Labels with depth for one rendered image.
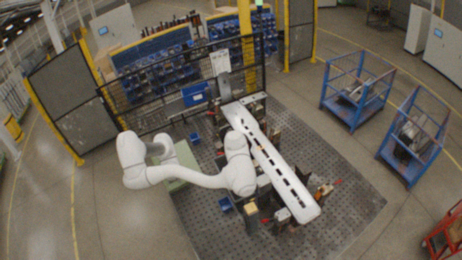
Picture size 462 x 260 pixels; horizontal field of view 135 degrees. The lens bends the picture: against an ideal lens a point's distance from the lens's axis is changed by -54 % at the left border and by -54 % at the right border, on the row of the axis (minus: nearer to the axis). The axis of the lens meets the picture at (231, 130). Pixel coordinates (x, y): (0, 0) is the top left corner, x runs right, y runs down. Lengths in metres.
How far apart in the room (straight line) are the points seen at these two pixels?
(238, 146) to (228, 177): 0.15
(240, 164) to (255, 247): 0.91
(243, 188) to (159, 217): 2.00
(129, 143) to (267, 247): 1.19
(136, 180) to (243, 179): 0.57
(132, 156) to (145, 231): 1.75
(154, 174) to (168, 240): 1.59
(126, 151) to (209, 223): 0.93
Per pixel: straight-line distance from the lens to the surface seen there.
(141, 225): 2.79
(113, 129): 3.76
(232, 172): 0.83
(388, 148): 3.32
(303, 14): 4.57
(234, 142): 0.88
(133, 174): 1.10
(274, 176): 1.51
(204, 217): 1.74
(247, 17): 2.29
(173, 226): 2.59
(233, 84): 2.35
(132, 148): 1.10
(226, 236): 1.66
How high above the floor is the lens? 2.28
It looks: 44 degrees down
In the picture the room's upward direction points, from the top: 10 degrees counter-clockwise
